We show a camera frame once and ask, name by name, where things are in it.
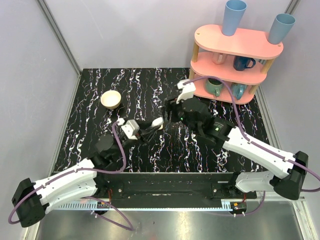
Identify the aluminium frame rail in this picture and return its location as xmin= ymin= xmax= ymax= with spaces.
xmin=36 ymin=0 xmax=82 ymax=76

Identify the pink ceramic mug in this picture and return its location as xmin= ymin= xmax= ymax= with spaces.
xmin=212 ymin=52 xmax=228 ymax=65

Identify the light blue plastic cup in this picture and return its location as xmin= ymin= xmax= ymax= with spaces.
xmin=222 ymin=0 xmax=247 ymax=36
xmin=267 ymin=13 xmax=296 ymax=45

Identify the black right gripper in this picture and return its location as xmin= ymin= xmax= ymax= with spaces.
xmin=159 ymin=92 xmax=200 ymax=135

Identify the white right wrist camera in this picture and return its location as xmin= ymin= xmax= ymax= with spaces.
xmin=176 ymin=79 xmax=196 ymax=104

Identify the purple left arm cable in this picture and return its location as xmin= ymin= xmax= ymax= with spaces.
xmin=8 ymin=119 xmax=135 ymax=232

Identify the dark blue ceramic mug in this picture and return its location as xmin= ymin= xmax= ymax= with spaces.
xmin=233 ymin=56 xmax=256 ymax=71

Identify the light blue ceramic mug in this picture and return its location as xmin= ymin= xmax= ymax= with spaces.
xmin=230 ymin=83 xmax=248 ymax=100

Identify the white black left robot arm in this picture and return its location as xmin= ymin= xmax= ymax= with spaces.
xmin=8 ymin=117 xmax=164 ymax=228

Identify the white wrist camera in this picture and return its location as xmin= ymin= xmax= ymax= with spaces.
xmin=176 ymin=79 xmax=196 ymax=104
xmin=121 ymin=119 xmax=140 ymax=140

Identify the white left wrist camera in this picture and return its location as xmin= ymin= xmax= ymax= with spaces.
xmin=121 ymin=119 xmax=140 ymax=140

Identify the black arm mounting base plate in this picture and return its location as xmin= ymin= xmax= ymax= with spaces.
xmin=93 ymin=172 xmax=257 ymax=200

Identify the pink three-tier wooden shelf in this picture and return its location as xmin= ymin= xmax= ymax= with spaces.
xmin=189 ymin=24 xmax=284 ymax=105

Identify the teal ceramic mug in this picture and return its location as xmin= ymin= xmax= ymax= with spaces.
xmin=205 ymin=78 xmax=224 ymax=97

